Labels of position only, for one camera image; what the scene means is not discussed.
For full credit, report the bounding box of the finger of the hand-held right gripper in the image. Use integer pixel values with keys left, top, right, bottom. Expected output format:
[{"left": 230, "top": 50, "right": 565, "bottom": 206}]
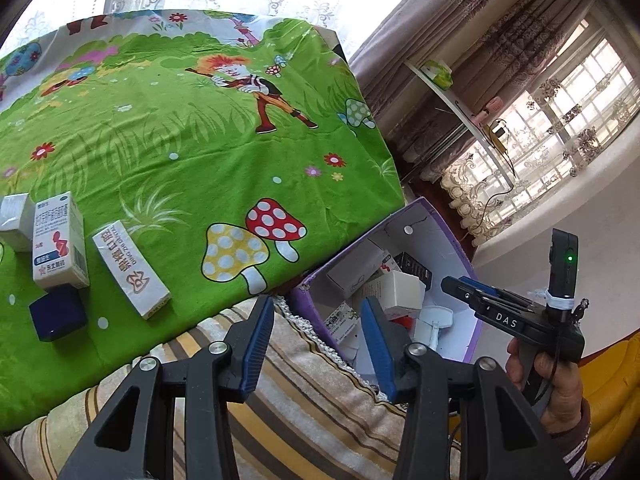
[
  {"left": 459, "top": 276, "right": 533, "bottom": 308},
  {"left": 440, "top": 276, "right": 501, "bottom": 318}
]

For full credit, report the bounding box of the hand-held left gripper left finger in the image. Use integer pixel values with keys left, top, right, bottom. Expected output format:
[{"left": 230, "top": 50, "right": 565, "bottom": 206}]
[{"left": 57, "top": 295, "right": 276, "bottom": 480}]

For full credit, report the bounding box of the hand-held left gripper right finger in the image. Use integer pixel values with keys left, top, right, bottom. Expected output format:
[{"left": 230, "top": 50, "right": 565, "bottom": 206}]
[{"left": 361, "top": 296, "right": 571, "bottom": 480}]

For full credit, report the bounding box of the white plastic device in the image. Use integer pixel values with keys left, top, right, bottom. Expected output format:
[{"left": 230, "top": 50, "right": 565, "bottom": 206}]
[{"left": 412, "top": 305, "right": 456, "bottom": 348}]

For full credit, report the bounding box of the white green box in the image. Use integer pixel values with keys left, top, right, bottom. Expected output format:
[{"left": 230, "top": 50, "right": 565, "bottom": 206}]
[{"left": 322, "top": 302, "right": 361, "bottom": 346}]

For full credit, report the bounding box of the purple cardboard box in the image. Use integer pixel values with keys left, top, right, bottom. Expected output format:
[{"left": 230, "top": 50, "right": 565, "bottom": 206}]
[{"left": 292, "top": 196, "right": 483, "bottom": 391}]

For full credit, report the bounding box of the black box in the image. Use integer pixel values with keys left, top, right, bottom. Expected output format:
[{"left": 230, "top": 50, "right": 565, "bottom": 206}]
[{"left": 392, "top": 251, "right": 433, "bottom": 291}]

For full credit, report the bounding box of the large beige cardboard box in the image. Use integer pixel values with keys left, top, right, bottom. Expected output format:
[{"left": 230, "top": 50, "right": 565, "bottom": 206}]
[{"left": 326, "top": 250, "right": 388, "bottom": 300}]

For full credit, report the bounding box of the person's right forearm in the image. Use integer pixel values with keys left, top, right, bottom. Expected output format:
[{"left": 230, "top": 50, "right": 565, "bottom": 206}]
[{"left": 547, "top": 400, "right": 593, "bottom": 480}]

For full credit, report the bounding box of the person's right hand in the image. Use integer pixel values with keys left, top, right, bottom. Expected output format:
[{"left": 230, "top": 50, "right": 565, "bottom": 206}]
[{"left": 505, "top": 340, "right": 583, "bottom": 436}]

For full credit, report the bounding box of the small white grey box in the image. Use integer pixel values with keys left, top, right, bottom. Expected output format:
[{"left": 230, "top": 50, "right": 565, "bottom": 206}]
[{"left": 372, "top": 270, "right": 426, "bottom": 318}]

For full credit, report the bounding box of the yellow sofa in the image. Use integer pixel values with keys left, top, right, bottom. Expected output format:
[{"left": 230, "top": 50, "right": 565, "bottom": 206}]
[{"left": 580, "top": 327, "right": 640, "bottom": 466}]

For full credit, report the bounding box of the beige lace curtain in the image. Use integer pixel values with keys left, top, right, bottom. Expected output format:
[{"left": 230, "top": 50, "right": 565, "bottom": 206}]
[{"left": 440, "top": 152, "right": 516, "bottom": 246}]

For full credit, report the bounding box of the long white red-print box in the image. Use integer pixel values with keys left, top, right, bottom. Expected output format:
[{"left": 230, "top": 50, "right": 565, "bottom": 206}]
[{"left": 92, "top": 220, "right": 173, "bottom": 321}]

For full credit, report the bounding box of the charger on shelf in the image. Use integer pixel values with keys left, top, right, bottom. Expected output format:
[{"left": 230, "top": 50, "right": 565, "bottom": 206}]
[{"left": 487, "top": 119, "right": 508, "bottom": 151}]

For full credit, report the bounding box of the white curved shelf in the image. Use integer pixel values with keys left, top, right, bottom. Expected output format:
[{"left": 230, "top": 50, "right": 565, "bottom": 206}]
[{"left": 404, "top": 57, "right": 516, "bottom": 178}]

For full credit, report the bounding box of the green cartoon printed blanket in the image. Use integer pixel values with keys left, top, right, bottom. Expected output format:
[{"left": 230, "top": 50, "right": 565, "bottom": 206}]
[{"left": 0, "top": 9, "right": 405, "bottom": 433}]

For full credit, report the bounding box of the dark blue box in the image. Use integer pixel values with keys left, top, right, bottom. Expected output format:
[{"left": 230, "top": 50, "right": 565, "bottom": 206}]
[{"left": 28, "top": 285, "right": 89, "bottom": 343}]

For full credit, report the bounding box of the white window grille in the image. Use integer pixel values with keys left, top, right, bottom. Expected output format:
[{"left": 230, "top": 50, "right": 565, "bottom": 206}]
[{"left": 500, "top": 10, "right": 640, "bottom": 226}]

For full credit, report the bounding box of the mauve embroidered curtain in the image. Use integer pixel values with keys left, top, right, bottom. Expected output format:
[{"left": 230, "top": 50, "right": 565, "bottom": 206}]
[{"left": 347, "top": 0, "right": 566, "bottom": 181}]

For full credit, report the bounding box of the green tissue pack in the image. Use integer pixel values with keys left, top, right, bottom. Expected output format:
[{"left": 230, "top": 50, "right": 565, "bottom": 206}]
[{"left": 421, "top": 59, "right": 455, "bottom": 90}]

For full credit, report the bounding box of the white red medicine box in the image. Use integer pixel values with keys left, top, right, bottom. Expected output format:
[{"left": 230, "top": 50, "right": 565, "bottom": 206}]
[{"left": 31, "top": 191, "right": 91, "bottom": 290}]

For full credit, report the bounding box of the brown patterned curtain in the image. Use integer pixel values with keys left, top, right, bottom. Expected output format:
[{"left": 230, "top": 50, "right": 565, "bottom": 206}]
[{"left": 440, "top": 0, "right": 626, "bottom": 196}]

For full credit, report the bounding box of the black cable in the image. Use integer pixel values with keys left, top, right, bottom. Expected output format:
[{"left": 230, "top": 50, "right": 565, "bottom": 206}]
[{"left": 470, "top": 145, "right": 517, "bottom": 221}]

